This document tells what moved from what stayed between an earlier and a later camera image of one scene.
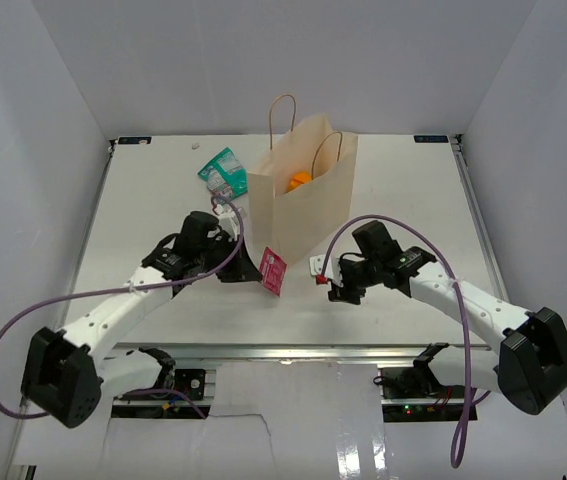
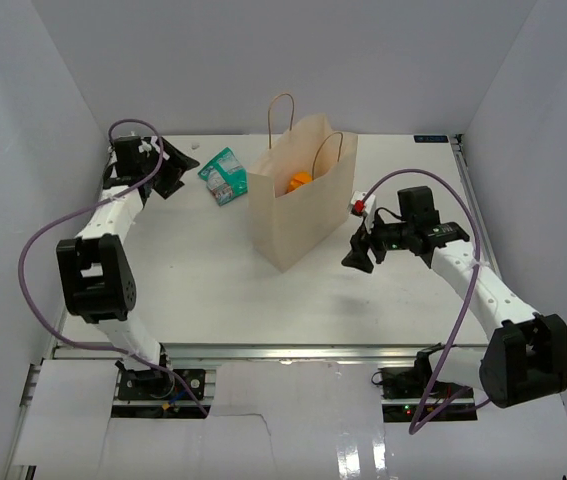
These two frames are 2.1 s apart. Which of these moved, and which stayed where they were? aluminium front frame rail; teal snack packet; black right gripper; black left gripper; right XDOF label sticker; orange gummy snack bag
Moved: black left gripper; black right gripper
Stayed: right XDOF label sticker; aluminium front frame rail; orange gummy snack bag; teal snack packet
